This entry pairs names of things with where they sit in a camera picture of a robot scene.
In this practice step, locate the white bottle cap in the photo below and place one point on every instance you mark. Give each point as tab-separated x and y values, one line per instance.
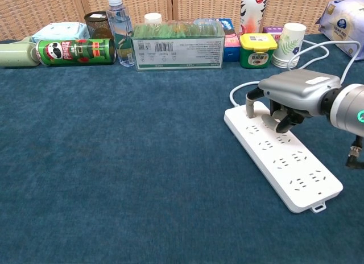
153	18

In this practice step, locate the white power strip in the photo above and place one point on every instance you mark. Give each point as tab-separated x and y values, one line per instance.
290	167

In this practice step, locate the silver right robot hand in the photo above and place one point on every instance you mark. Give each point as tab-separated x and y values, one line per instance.
298	89

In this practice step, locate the blue and pink carton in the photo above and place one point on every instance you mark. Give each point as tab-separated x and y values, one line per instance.
231	45

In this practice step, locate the clear box of green packets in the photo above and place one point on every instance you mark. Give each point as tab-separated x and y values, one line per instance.
177	52

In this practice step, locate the dark mesh pen holder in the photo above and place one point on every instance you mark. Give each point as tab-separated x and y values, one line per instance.
98	26

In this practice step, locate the pale green bottle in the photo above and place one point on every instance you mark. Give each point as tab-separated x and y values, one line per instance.
17	55

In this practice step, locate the purple and pink small box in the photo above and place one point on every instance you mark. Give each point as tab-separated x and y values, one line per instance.
273	32

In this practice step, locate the green Pringles can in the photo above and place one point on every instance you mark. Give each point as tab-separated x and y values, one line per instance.
76	51

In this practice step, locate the light blue wet wipes pack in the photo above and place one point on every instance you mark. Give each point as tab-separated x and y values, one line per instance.
61	32

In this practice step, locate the clear plastic water bottle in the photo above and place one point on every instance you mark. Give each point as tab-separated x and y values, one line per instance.
120	30

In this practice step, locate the stack of floral paper cups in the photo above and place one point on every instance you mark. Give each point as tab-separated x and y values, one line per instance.
288	47

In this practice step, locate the teal table cloth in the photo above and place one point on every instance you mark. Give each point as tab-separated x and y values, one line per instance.
113	161

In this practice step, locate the wicker folding screen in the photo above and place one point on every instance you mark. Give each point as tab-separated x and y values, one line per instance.
42	10

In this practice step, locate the white and red drink bottle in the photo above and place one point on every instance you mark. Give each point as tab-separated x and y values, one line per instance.
251	12

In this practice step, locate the purple tissue paper pack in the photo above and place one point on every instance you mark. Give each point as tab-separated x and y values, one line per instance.
344	26

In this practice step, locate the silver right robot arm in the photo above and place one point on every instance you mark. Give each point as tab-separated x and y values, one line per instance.
348	110

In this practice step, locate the green tub with yellow lid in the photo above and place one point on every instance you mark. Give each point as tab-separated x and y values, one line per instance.
256	52

